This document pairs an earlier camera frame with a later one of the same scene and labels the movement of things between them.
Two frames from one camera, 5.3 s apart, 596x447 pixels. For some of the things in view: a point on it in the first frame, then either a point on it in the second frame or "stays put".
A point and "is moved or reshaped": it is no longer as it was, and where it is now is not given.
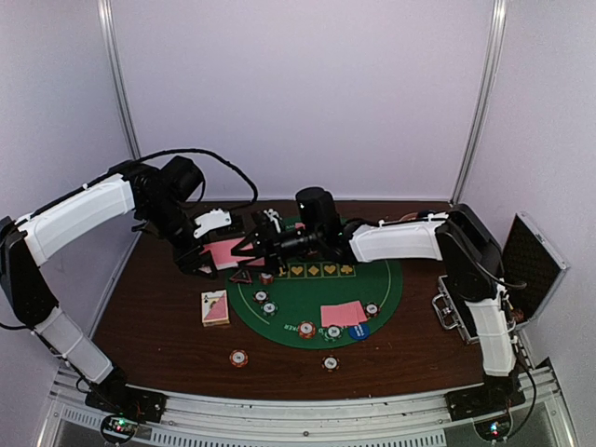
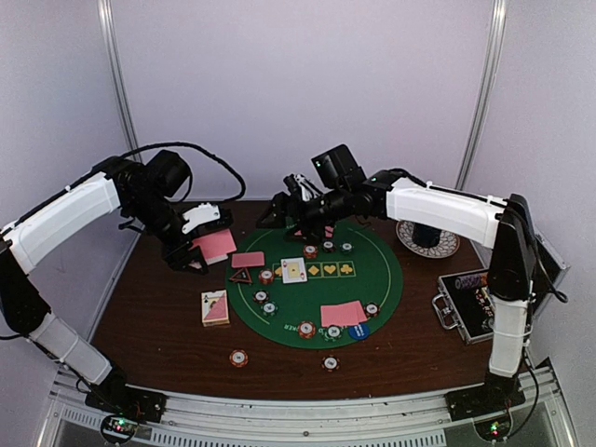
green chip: [332, 333] stays put
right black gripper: [270, 247] to [314, 235]
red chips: [306, 330] stays put
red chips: [266, 278] stays put
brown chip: [372, 309] stays put
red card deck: [222, 251] is moved or reshaped
